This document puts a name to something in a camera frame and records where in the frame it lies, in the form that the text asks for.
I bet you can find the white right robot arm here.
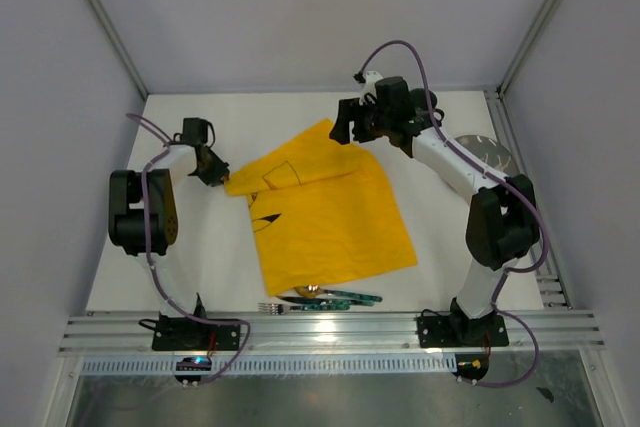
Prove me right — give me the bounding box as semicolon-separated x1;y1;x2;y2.
329;71;541;345

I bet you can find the knife with green handle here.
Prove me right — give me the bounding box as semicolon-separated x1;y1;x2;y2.
277;296;361;307

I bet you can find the yellow Pikachu cloth placemat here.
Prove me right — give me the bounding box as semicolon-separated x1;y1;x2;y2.
225;119;417;295

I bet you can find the left controller board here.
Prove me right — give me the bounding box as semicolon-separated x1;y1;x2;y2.
173;355;212;384

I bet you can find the dark green mug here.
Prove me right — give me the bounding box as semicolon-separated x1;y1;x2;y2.
433;108;445;126

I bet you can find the controller board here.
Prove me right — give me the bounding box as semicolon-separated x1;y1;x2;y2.
173;355;212;384
453;353;489;383

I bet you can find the right controller board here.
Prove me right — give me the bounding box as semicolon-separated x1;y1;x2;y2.
453;353;489;383

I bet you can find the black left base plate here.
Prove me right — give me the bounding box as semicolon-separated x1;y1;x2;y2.
138;315;240;352

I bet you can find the aluminium side rail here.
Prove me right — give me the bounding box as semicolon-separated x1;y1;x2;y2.
484;90;573;310

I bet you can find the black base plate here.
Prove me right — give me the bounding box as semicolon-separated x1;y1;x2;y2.
416;309;510;348
138;315;240;352

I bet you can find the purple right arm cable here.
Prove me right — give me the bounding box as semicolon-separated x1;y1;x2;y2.
353;39;553;389

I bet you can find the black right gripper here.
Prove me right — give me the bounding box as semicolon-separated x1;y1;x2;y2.
329;96;392;145

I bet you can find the spoon with green handle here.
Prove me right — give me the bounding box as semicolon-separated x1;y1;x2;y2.
294;285;383;303

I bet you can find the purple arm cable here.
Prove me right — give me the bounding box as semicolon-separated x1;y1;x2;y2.
124;112;251;389
353;39;553;389

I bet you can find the grey reindeer plate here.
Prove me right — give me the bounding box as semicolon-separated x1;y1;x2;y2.
456;135;520;177

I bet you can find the fork with green handle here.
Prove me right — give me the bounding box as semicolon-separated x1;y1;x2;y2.
258;303;350;315

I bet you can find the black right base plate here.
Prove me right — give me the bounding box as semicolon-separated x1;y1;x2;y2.
416;309;510;348

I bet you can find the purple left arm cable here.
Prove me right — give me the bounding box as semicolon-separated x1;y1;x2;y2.
124;112;251;389

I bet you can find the slotted cable duct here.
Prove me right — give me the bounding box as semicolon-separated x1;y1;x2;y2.
80;352;455;376

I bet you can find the aluminium mounting rail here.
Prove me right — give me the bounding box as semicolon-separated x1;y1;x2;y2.
58;310;605;356

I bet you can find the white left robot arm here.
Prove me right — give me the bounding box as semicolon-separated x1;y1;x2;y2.
108;113;229;349

